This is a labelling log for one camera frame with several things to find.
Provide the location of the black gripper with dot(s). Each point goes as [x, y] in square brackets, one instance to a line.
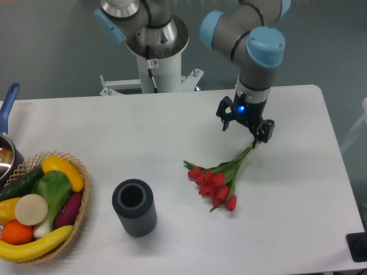
[247, 114]

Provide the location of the red tulip bouquet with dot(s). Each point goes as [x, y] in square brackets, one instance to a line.
[219, 183]

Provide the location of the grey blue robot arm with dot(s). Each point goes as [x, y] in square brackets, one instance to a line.
[246, 36]

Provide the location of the dark grey ribbed vase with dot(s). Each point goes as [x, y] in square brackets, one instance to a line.
[133, 202]

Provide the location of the black device table edge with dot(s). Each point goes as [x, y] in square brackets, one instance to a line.
[357, 246]

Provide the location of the yellow squash top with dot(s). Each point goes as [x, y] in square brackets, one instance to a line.
[56, 163]

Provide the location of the green bok choy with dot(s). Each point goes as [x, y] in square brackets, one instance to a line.
[55, 188]

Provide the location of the purple sweet potato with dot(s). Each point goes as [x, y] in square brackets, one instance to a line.
[70, 211]

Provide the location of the woven wicker basket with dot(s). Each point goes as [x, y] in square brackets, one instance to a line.
[36, 162]

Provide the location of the dark green cucumber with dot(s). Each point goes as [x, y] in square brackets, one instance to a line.
[21, 186]

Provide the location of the beige round slice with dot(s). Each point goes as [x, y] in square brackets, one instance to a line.
[31, 209]

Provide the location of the small yellow pepper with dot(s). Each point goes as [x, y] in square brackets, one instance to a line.
[7, 210]

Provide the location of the orange fruit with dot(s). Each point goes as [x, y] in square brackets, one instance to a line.
[15, 233]

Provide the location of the long yellow squash front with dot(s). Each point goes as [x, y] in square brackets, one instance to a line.
[35, 249]

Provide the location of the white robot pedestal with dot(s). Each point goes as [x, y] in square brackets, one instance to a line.
[158, 55]

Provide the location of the blue handled saucepan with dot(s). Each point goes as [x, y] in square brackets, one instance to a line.
[11, 158]

